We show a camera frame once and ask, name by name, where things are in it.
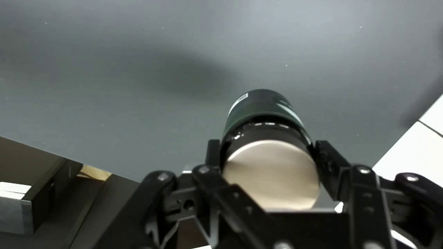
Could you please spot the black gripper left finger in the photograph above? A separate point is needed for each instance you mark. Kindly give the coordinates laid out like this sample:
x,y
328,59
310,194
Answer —
x,y
225,214

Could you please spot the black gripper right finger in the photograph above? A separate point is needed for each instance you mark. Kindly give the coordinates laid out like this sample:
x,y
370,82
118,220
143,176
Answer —
x,y
374,206

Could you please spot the dark green bottle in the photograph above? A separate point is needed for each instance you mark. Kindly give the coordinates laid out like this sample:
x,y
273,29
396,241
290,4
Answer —
x,y
266,151

